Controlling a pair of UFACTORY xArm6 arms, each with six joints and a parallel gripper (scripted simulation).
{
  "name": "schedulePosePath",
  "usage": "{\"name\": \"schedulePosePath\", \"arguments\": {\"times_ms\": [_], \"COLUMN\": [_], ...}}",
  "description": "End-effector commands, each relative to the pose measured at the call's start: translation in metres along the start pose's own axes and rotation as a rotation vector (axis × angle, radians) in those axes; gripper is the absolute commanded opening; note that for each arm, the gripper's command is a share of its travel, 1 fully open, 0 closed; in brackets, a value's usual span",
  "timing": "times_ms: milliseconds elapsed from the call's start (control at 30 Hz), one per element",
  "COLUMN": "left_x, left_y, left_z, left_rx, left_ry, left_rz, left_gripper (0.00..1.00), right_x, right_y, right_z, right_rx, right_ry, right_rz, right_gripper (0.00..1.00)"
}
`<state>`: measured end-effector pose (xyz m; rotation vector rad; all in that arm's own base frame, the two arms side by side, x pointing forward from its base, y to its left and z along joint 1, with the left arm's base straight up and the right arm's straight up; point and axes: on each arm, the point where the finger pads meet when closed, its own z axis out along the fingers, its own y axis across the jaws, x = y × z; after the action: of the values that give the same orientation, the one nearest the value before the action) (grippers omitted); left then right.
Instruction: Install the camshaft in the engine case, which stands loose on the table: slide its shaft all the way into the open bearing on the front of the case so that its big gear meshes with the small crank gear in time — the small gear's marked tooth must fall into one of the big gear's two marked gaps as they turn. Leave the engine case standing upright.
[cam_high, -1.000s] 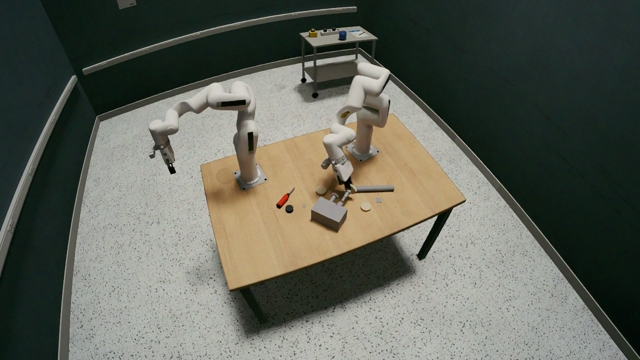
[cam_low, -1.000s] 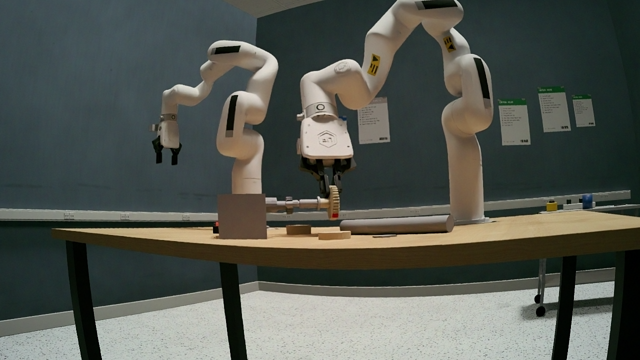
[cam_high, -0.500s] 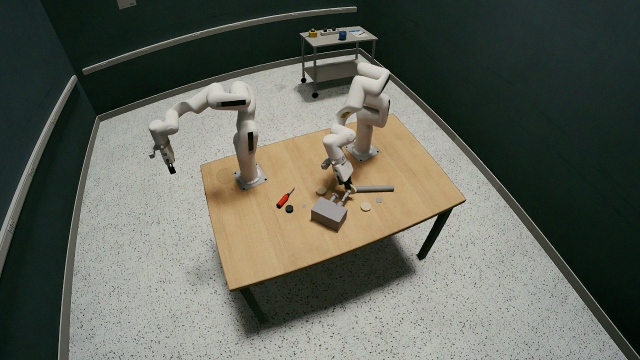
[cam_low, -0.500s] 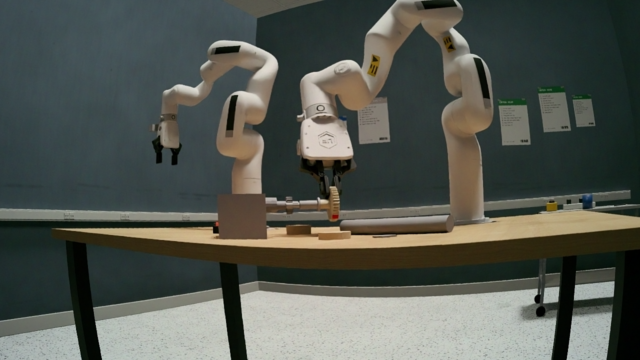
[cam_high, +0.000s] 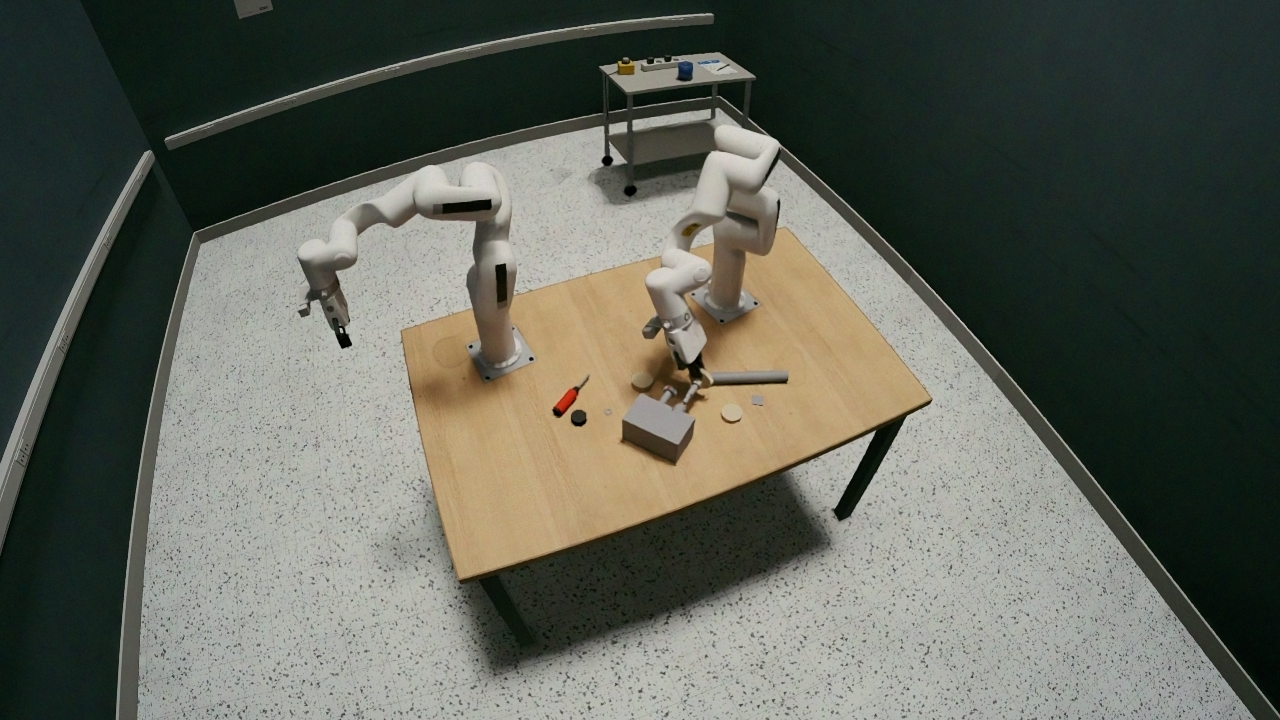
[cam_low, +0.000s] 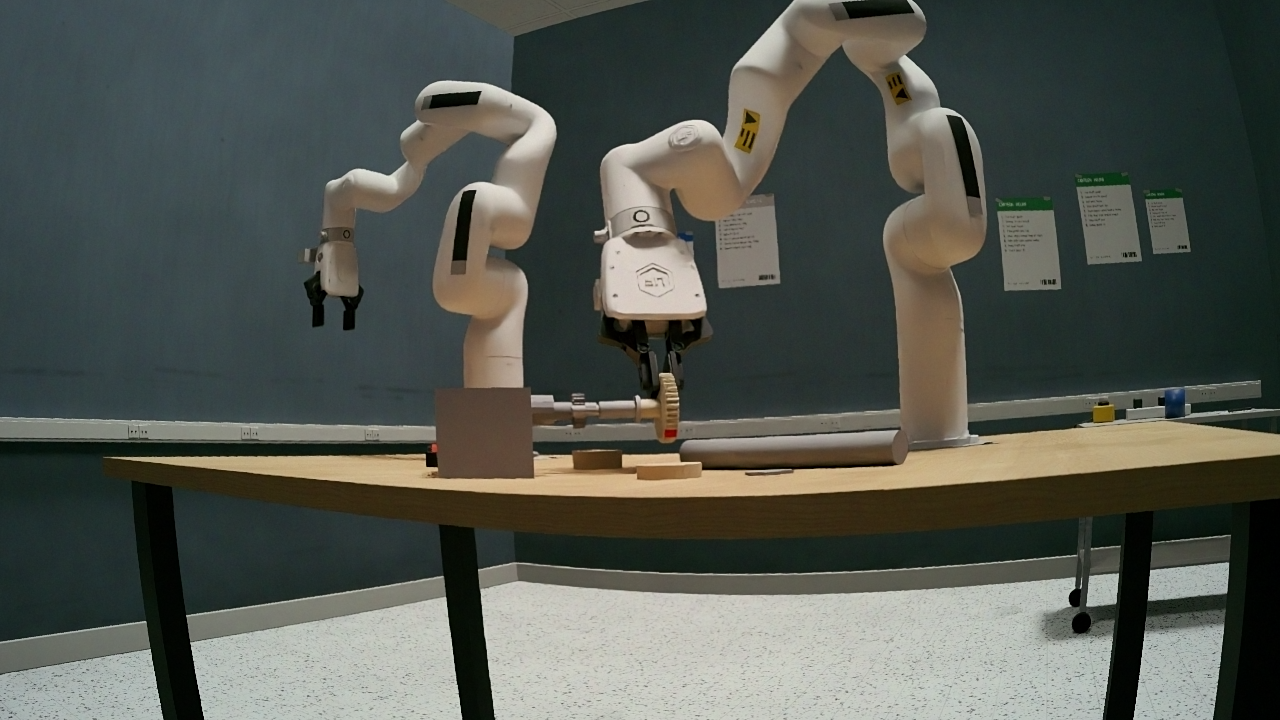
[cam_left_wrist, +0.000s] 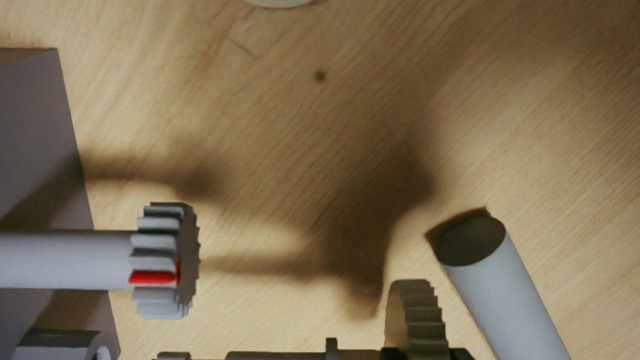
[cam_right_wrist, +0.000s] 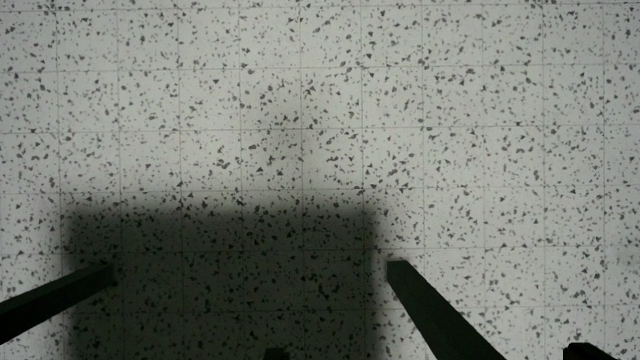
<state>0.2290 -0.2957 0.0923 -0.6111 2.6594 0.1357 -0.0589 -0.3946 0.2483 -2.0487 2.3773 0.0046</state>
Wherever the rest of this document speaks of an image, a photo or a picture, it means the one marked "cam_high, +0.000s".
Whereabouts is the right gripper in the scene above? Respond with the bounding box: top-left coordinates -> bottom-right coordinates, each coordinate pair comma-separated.
319,284 -> 352,348

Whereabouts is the red flat screwdriver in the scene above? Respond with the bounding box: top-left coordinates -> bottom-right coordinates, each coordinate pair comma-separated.
552,374 -> 590,416

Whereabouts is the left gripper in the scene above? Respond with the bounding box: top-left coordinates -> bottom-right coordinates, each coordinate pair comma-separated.
664,311 -> 707,378

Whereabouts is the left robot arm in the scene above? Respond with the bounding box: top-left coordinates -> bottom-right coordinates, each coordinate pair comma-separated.
643,126 -> 781,340

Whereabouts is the white gear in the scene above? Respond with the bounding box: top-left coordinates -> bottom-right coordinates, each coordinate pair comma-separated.
684,368 -> 713,404

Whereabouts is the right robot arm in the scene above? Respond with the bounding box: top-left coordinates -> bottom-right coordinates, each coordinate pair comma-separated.
297,161 -> 522,370

